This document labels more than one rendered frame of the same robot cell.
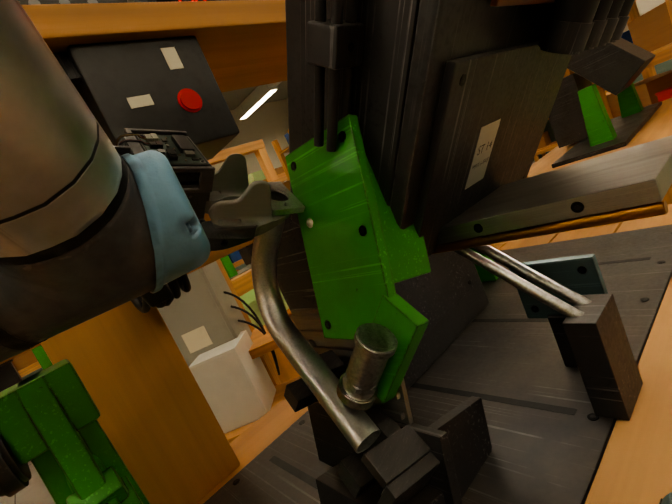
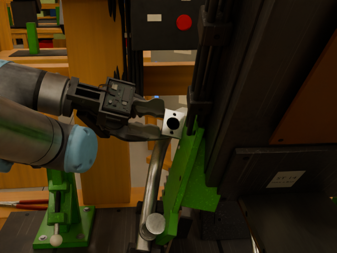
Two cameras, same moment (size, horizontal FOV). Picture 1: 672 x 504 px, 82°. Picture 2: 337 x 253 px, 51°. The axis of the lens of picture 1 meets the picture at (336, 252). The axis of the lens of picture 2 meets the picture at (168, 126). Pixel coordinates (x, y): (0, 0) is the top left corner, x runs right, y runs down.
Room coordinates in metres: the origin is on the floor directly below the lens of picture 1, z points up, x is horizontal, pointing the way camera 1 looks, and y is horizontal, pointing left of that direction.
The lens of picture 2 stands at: (-0.11, -0.31, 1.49)
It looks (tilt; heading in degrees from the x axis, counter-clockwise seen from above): 22 degrees down; 33
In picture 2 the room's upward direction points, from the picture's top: straight up
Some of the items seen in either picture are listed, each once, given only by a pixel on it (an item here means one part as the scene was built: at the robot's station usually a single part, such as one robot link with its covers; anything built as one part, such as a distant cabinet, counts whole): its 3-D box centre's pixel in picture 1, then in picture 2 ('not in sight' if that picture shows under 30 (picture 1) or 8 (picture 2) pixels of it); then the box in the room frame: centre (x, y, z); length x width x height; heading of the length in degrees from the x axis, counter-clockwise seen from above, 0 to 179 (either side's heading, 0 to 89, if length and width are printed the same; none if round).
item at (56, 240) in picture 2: not in sight; (56, 231); (0.31, 0.27, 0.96); 0.06 x 0.03 x 0.06; 37
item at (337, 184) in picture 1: (359, 226); (197, 166); (0.41, -0.03, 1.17); 0.13 x 0.12 x 0.20; 127
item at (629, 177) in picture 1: (476, 216); (281, 199); (0.48, -0.18, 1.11); 0.39 x 0.16 x 0.03; 37
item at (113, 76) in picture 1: (153, 112); (168, 13); (0.61, 0.16, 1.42); 0.17 x 0.12 x 0.15; 127
